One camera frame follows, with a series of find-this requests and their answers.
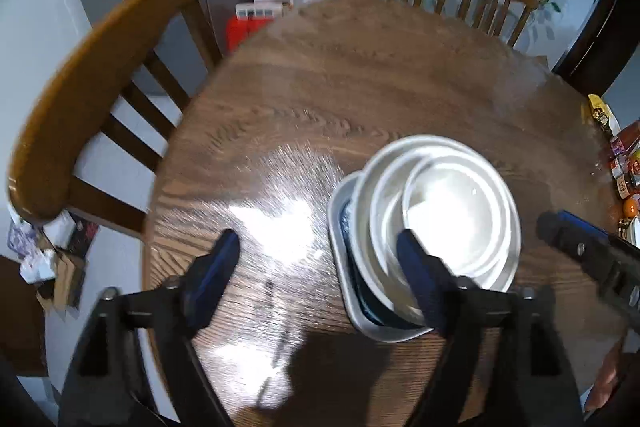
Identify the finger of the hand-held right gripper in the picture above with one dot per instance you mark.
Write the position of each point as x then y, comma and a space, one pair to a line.
575, 247
582, 222

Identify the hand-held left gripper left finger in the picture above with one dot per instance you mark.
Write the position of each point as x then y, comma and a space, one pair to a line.
215, 277

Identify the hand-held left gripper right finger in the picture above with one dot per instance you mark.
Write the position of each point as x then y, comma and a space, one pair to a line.
420, 277

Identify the plain blue dish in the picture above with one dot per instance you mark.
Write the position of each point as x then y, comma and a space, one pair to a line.
372, 309

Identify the white rectangular plate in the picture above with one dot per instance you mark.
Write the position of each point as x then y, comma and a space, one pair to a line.
380, 333

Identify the small white bowl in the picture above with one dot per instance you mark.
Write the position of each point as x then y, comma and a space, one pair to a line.
450, 207

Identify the large white bowl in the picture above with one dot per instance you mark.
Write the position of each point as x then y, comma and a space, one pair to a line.
370, 207

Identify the blue patterned square plate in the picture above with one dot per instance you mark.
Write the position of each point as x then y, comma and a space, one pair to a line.
346, 221

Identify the person's right forearm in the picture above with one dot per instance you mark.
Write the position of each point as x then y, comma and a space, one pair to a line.
605, 372

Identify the orange fruit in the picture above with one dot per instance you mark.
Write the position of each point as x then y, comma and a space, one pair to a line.
631, 208

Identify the small jar with white lid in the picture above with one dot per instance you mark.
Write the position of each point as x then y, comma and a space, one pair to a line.
625, 184

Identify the red sauce bottle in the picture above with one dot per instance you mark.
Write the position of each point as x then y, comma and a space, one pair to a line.
627, 139

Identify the yellow snack bag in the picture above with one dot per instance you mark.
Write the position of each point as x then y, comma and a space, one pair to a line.
600, 114

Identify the flat cardboard box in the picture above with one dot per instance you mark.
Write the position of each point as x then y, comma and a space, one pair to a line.
65, 287

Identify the white printed box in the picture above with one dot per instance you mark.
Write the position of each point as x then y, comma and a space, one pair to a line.
60, 227

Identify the white tissue pack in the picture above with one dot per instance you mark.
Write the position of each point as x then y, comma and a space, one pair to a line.
37, 268

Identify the dark brown door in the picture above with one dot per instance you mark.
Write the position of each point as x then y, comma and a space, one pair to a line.
600, 42

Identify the purple printed box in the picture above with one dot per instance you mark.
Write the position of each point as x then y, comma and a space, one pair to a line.
22, 237

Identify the brown wooden cabinet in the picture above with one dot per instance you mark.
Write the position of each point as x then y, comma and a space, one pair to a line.
20, 317

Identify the wooden chair with curved back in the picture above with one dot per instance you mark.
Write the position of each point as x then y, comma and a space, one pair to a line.
100, 67

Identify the red plastic container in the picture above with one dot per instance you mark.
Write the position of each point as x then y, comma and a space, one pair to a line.
247, 34

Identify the white compartment organizer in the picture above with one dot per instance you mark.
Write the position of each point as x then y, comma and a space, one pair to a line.
262, 10

